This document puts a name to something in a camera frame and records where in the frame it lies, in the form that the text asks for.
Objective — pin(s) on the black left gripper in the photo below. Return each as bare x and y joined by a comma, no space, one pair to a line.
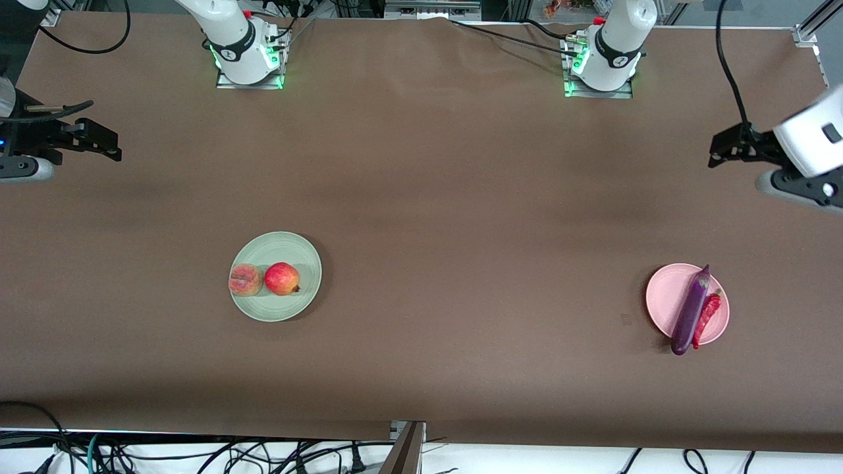
755,144

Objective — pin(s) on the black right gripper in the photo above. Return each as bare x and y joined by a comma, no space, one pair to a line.
27,136

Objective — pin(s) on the red chili pepper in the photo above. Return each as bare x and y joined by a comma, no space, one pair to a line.
710,309

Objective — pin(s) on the long purple eggplant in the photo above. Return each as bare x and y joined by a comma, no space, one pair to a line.
688,316

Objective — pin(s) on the orange pink peach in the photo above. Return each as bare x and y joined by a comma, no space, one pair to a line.
245,281

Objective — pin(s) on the red round pomegranate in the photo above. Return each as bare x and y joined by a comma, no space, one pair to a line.
281,279

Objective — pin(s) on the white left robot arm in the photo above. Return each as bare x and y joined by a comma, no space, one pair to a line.
616,46

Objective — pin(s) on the aluminium corner profile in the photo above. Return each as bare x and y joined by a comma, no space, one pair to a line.
807,36

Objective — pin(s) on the pink round plate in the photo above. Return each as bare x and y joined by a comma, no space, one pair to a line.
665,296

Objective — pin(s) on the pale green round plate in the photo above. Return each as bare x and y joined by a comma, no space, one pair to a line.
276,247

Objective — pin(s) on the orange red background items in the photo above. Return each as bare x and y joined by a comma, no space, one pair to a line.
556,8

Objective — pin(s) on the grey power strip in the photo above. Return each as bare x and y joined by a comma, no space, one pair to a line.
431,10

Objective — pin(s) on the brown table cloth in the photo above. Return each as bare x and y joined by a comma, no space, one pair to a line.
461,368

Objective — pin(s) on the black power plug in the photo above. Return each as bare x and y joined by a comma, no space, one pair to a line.
356,464

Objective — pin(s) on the aluminium table edge rail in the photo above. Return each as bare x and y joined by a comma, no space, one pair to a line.
826,72

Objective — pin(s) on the small aluminium corner bracket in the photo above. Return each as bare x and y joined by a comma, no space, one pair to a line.
49,18

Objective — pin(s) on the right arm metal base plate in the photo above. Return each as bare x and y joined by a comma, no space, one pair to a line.
230,84

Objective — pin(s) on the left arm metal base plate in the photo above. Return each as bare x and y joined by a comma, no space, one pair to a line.
593,94

